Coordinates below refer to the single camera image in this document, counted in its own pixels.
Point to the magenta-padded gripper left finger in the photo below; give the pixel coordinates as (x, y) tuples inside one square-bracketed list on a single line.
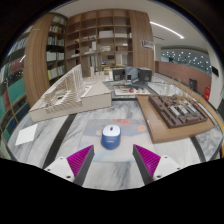
[(66, 166)]

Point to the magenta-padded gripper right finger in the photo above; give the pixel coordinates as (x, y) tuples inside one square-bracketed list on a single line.
[(160, 166)]

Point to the blue and white computer mouse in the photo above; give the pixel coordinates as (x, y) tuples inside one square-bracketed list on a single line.
[(111, 136)]

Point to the pale printed mouse pad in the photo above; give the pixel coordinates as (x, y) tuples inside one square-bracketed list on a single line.
[(130, 138)]

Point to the wooden base board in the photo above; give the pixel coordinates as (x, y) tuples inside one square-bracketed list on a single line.
[(156, 128)]

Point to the white paper sheet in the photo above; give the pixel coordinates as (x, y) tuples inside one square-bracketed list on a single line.
[(26, 134)]

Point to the dark brown architectural model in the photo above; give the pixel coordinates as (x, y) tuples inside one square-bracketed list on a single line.
[(173, 115)]

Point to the white architectural model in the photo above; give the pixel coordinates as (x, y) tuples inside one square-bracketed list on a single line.
[(93, 96)]

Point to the small model on white base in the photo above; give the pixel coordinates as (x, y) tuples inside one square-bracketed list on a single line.
[(130, 90)]

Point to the red floor sign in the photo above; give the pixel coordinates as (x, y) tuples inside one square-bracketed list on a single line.
[(207, 93)]

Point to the bookshelf with books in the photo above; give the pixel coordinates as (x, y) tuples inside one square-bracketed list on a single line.
[(16, 83)]

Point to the grey architectural model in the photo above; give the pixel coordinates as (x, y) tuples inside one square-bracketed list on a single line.
[(131, 73)]

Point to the group of small ceiling lights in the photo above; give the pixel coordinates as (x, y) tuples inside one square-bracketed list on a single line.
[(186, 58)]

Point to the long ceiling light strip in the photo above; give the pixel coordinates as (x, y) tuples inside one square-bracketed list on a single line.
[(166, 30)]

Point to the wooden shelf unit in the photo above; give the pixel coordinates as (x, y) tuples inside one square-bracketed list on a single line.
[(100, 33)]

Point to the wall sign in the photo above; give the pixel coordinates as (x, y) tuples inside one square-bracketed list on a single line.
[(147, 44)]

